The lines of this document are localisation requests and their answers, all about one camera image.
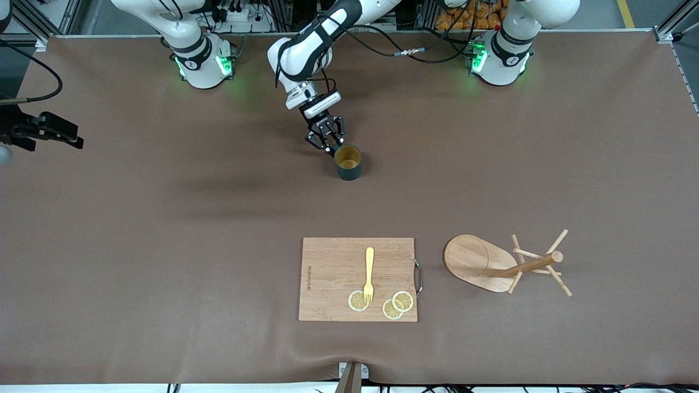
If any teal cup yellow inside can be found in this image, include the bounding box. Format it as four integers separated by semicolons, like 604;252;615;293
334;144;363;181

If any wooden mug tree rack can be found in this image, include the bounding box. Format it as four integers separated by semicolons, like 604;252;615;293
443;229;573;297

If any yellow plastic fork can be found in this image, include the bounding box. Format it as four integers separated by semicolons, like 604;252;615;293
364;247;376;305

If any white power strip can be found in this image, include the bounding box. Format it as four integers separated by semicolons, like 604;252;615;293
210;0;274;33

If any brown table cover mat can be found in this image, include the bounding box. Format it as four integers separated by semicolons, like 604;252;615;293
0;30;699;385

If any bag of orange buns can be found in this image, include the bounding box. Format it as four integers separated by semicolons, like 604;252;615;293
436;0;503;31

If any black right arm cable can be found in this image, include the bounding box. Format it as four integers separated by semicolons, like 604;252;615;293
0;38;63;104

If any aluminium frame profile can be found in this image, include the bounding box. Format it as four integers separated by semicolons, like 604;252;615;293
0;0;82;47
653;0;699;44

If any bamboo cutting board metal handle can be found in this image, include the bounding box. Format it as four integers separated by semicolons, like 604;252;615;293
298;237;424;323

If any aluminium camera mount pole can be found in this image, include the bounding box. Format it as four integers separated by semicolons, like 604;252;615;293
334;362;370;393

